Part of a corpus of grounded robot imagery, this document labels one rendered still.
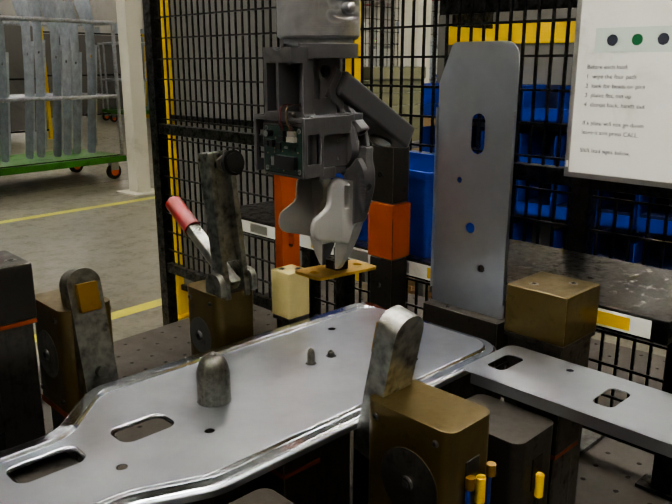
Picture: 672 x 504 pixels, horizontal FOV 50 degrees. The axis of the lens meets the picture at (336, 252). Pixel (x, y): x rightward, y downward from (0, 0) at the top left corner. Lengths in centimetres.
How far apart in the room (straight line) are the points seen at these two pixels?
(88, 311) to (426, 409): 37
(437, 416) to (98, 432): 30
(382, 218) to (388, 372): 49
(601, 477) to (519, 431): 52
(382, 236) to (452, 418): 52
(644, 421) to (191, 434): 41
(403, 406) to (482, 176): 40
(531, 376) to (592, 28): 57
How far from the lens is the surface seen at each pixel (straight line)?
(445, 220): 96
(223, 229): 86
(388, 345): 59
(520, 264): 109
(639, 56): 112
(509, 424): 73
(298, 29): 65
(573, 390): 77
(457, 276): 97
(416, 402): 61
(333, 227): 67
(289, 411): 69
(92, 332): 79
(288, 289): 89
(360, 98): 69
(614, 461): 128
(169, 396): 73
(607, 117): 114
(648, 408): 75
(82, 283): 78
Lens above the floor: 131
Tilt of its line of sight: 15 degrees down
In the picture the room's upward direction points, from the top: straight up
